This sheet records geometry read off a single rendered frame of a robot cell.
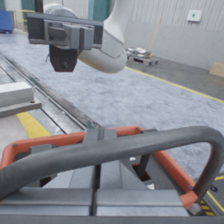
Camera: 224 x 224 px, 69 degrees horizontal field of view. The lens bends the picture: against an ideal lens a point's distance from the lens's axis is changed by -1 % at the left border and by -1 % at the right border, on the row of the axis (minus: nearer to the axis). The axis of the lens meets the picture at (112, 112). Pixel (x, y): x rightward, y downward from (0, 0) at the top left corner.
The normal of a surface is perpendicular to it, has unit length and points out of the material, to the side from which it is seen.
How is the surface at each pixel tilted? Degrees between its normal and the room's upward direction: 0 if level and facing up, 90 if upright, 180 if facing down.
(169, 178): 0
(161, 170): 0
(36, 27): 90
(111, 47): 92
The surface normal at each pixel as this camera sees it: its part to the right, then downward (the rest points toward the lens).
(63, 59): 0.37, 0.48
